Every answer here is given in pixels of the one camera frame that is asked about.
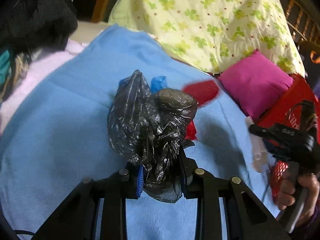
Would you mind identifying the orange red white carton box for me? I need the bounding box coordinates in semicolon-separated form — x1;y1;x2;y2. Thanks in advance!
185;121;197;141

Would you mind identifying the red paper gift bag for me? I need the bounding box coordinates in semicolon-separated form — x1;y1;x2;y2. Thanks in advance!
256;74;319;129

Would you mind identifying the light blue blanket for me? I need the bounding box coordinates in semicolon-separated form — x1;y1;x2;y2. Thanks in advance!
1;26;279;232

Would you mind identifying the green clover print duvet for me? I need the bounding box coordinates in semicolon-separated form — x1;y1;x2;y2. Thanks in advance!
108;0;305;75

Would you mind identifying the red mesh basket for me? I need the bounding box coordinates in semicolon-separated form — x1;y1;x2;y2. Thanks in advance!
269;160;288;202

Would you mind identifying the pink white bedsheet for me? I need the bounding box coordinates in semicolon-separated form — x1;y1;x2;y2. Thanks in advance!
1;40;88;132

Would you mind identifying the red flat wrapper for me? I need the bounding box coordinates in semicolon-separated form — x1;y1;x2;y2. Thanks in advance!
182;80;219;107

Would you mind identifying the black plastic bag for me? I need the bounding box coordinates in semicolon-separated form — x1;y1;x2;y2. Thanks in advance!
107;70;197;203

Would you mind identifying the magenta pillow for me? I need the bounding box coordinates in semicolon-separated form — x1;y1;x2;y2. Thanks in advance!
219;49;293;120

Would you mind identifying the colourful clothes heap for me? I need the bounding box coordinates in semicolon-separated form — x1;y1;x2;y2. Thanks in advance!
1;49;31;103

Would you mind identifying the person's right hand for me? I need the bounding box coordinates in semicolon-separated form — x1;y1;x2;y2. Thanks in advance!
276;165;319;233

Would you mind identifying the blue plastic bag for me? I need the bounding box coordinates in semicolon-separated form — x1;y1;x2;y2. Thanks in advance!
118;76;168;94

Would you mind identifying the black clothing pile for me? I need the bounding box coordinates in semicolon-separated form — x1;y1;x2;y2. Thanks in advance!
1;0;78;54

